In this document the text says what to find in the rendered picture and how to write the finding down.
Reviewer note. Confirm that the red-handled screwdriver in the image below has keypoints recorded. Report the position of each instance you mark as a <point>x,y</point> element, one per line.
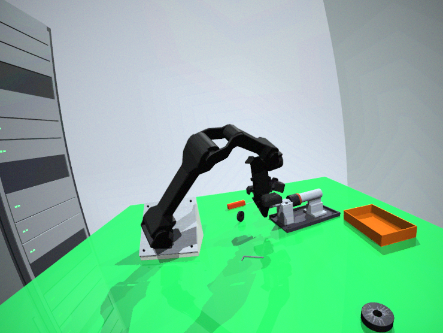
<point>236,204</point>

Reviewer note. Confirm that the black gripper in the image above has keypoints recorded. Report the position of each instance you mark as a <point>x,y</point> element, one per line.
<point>261,196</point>

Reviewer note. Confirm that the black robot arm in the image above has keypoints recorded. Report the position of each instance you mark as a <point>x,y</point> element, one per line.
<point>199,156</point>

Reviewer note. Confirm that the orange rectangular tray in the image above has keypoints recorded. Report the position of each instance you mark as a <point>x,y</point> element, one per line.
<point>380,225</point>

